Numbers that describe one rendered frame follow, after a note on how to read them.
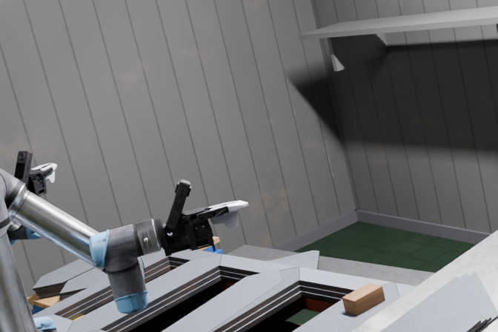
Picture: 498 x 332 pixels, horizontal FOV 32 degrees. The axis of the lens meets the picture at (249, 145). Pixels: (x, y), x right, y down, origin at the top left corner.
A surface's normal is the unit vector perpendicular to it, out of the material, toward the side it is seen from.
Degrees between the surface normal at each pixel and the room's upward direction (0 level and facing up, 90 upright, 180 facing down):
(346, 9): 90
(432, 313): 0
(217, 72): 90
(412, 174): 90
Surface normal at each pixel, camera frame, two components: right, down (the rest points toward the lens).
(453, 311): -0.23, -0.95
